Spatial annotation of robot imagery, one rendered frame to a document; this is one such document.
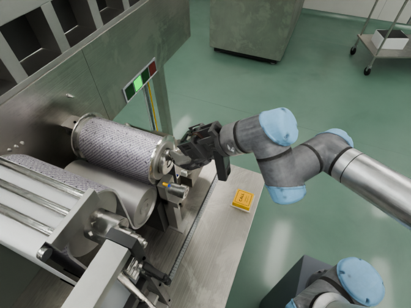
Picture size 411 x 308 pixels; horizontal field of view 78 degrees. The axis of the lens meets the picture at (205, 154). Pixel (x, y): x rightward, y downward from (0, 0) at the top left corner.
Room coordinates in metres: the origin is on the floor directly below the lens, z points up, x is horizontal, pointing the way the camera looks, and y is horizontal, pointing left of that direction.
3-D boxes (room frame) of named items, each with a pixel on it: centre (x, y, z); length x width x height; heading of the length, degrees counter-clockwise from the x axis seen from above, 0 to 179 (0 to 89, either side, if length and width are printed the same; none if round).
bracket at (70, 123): (0.56, 0.40, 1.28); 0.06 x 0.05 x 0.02; 68
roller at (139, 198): (0.38, 0.28, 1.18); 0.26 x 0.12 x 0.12; 68
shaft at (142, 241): (0.18, 0.14, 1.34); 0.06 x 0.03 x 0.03; 68
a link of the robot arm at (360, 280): (0.16, -0.40, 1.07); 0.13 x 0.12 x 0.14; 121
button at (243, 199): (0.51, -0.15, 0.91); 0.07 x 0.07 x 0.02; 68
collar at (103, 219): (0.21, 0.20, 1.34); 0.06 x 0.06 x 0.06; 68
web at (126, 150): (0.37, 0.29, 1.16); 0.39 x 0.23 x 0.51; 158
